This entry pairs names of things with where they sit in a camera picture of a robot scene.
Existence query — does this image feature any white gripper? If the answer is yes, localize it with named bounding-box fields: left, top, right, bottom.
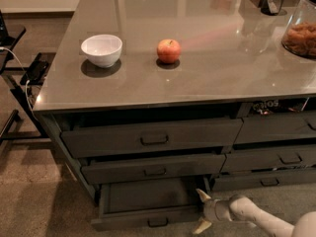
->
left=193, top=189, right=232, bottom=235

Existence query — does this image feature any grey drawer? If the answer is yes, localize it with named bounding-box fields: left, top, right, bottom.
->
left=61, top=118, right=243, bottom=158
left=81, top=153, right=225, bottom=185
left=210, top=168, right=316, bottom=191
left=221, top=144, right=316, bottom=173
left=91, top=176, right=210, bottom=231
left=235, top=112, right=316, bottom=144

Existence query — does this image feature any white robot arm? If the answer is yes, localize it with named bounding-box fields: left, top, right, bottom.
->
left=193, top=189, right=316, bottom=237

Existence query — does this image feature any snack bag in drawer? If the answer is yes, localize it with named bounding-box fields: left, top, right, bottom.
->
left=251, top=98, right=309, bottom=116

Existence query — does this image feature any red apple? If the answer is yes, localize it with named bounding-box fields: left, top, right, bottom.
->
left=156, top=39, right=181, bottom=64

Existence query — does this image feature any white ceramic bowl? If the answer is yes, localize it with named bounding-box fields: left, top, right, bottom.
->
left=81, top=35, right=122, bottom=68

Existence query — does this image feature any glass jar with snacks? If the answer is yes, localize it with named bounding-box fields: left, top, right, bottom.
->
left=281, top=0, right=316, bottom=59

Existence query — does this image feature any black smartphone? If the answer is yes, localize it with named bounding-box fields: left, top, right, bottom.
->
left=27, top=60, right=48, bottom=82

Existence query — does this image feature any black side stand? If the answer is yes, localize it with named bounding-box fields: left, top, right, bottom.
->
left=0, top=11, right=55, bottom=142

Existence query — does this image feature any grey drawer cabinet frame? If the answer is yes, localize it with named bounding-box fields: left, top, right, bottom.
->
left=36, top=94, right=316, bottom=199

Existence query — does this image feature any white charging cable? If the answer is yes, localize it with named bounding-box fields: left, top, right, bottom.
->
left=0, top=46, right=40, bottom=121

